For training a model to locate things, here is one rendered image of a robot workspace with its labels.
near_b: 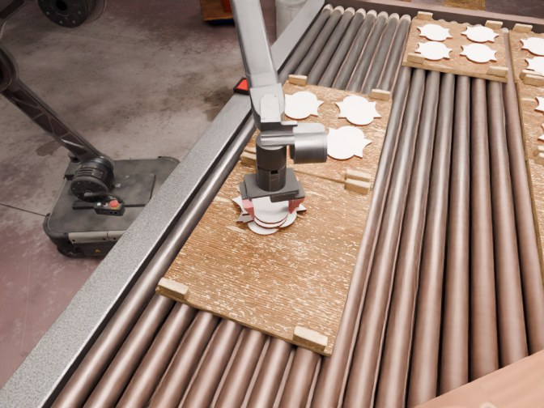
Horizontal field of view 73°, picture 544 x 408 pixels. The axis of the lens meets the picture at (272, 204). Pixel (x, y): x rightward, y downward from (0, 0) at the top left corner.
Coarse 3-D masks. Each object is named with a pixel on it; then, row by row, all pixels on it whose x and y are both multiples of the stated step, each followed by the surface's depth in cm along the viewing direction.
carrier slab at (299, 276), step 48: (336, 192) 88; (192, 240) 78; (240, 240) 78; (288, 240) 78; (336, 240) 78; (192, 288) 71; (240, 288) 71; (288, 288) 71; (336, 288) 71; (288, 336) 64
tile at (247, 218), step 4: (232, 200) 83; (236, 200) 83; (240, 200) 83; (236, 204) 83; (240, 204) 82; (240, 208) 82; (244, 216) 79; (248, 216) 79; (244, 220) 79; (248, 220) 79; (252, 220) 79; (256, 220) 79; (284, 220) 79; (260, 224) 78; (264, 224) 78; (268, 224) 78; (272, 224) 78; (276, 224) 78; (280, 224) 78; (268, 228) 78; (272, 228) 78
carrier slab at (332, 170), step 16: (320, 96) 115; (336, 96) 115; (368, 96) 115; (320, 112) 110; (336, 112) 110; (384, 112) 110; (336, 128) 104; (368, 128) 104; (384, 128) 104; (288, 160) 95; (336, 160) 95; (352, 160) 95; (368, 160) 95; (320, 176) 92; (336, 176) 91
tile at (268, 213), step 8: (256, 200) 81; (264, 200) 81; (256, 208) 80; (264, 208) 80; (272, 208) 80; (280, 208) 80; (288, 208) 80; (256, 216) 78; (264, 216) 78; (272, 216) 78; (280, 216) 78
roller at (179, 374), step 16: (352, 32) 150; (336, 64) 133; (208, 320) 68; (192, 336) 66; (208, 336) 67; (192, 352) 64; (176, 368) 62; (192, 368) 64; (160, 384) 62; (176, 384) 61; (160, 400) 59; (176, 400) 60
